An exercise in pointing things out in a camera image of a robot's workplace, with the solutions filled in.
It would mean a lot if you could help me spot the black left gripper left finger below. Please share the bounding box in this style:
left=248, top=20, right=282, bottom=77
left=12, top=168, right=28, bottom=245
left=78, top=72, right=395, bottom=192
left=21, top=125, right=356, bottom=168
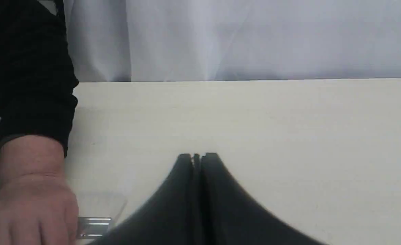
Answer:
left=92, top=154, right=195, bottom=245

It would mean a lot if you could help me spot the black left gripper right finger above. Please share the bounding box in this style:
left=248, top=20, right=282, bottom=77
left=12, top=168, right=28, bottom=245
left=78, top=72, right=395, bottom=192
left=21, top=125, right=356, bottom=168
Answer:
left=200, top=152, right=321, bottom=245

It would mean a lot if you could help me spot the black sleeved forearm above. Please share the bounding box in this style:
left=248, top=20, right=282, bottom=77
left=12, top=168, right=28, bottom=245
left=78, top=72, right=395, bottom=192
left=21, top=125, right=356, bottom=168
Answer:
left=0, top=0, right=79, bottom=156

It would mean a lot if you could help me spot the person's bare hand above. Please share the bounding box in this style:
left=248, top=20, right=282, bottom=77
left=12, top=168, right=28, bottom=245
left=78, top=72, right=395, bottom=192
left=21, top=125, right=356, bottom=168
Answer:
left=0, top=175, right=79, bottom=245

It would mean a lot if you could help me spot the white backdrop curtain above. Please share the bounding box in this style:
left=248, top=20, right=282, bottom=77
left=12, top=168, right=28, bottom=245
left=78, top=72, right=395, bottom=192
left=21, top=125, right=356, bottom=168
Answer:
left=40, top=0, right=401, bottom=82

